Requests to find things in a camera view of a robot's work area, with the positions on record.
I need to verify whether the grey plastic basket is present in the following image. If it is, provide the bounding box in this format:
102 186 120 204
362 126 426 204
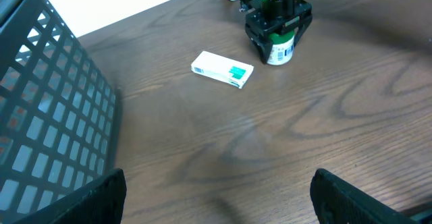
1 0 121 223

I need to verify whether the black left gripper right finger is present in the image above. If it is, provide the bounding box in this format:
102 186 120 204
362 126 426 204
310 168 414 224

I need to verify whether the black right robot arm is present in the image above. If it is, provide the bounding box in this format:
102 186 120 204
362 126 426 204
244 0 313 66

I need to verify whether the green lidded jar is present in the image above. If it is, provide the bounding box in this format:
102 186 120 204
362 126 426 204
267 31 295 66

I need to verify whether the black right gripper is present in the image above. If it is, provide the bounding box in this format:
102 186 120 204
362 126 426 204
245 0 313 64

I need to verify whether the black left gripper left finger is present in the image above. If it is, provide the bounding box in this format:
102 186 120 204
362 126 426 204
17 168 127 224

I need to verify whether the white green medicine box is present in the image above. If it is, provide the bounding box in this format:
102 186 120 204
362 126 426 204
191 51 254 89

